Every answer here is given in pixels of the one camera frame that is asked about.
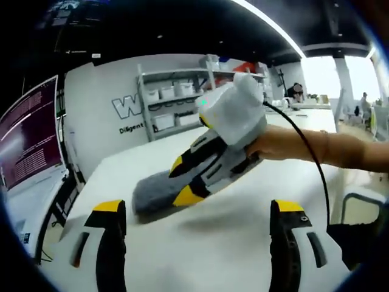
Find white chair frame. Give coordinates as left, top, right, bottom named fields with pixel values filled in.
left=342, top=191, right=388, bottom=228

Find person's black clothing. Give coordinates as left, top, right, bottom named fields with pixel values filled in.
left=328, top=209, right=387, bottom=271

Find person's right hand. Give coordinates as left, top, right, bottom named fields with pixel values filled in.
left=246, top=125, right=305, bottom=161

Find grey metal shelving unit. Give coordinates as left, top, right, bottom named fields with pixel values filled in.
left=136, top=54, right=269, bottom=142

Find grey towel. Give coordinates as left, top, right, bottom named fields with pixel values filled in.
left=132, top=170, right=208, bottom=215

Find rows of white storage bins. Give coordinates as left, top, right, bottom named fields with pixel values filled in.
left=145, top=54, right=232, bottom=130

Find computer monitor with purple screen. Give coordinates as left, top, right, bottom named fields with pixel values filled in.
left=0, top=74, right=69, bottom=192

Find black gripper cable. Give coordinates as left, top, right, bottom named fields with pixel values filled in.
left=261, top=100, right=332, bottom=226

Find ceiling light strip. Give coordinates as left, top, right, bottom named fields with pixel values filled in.
left=230, top=0, right=306, bottom=58

